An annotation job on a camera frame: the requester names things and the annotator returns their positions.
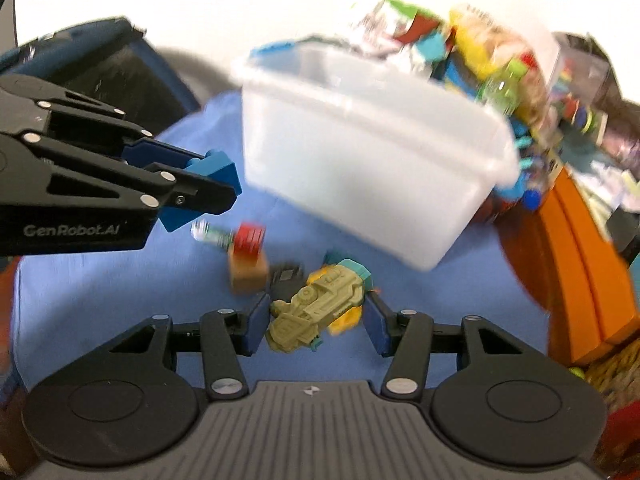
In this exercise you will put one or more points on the black toy car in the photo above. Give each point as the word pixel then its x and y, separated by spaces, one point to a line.
pixel 286 280

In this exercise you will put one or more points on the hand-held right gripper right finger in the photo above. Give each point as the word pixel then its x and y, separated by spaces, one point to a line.
pixel 375 327

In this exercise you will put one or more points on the yellow cracker snack bag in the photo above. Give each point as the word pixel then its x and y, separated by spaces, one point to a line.
pixel 490 40

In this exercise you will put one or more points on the blue cloth mat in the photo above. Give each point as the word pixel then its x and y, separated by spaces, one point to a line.
pixel 125 300

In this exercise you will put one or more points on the wicker basket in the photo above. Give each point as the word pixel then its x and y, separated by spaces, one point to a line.
pixel 605 385

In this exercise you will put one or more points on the flat orange box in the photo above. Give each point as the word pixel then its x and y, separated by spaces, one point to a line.
pixel 570 310
pixel 615 285

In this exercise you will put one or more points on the clear plastic toy box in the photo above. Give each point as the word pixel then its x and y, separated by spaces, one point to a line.
pixel 580 75

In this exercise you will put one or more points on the white green paper bag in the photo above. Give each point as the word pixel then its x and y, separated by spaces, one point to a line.
pixel 390 25

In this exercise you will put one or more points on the brown cube block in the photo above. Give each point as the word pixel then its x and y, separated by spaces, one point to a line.
pixel 247 272

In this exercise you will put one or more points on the teal yellow toy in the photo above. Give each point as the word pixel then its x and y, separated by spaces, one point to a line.
pixel 345 321

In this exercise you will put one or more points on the small red block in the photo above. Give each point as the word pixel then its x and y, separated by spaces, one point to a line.
pixel 249 239

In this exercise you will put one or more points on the olive toy tank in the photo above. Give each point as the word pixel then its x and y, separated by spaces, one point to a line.
pixel 310 310

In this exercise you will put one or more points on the blue building block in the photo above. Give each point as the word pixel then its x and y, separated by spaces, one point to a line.
pixel 220 170

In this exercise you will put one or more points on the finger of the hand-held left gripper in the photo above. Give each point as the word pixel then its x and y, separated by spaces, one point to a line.
pixel 200 192
pixel 150 152

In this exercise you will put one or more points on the green tea bottle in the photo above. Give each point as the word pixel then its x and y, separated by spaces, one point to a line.
pixel 500 87

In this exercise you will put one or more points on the clear bottle with blue cap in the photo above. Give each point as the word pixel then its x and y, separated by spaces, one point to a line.
pixel 530 201

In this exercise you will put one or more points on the green white toy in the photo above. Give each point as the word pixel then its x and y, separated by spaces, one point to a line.
pixel 215 235

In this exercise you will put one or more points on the small green ball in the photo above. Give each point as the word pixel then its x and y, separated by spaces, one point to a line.
pixel 577 373

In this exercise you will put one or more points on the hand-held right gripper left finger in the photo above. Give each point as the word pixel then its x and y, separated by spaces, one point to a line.
pixel 259 322

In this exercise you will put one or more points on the black chair with blue trim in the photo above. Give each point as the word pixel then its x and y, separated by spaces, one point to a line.
pixel 125 60

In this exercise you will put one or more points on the white plastic container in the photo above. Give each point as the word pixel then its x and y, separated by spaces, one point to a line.
pixel 360 160

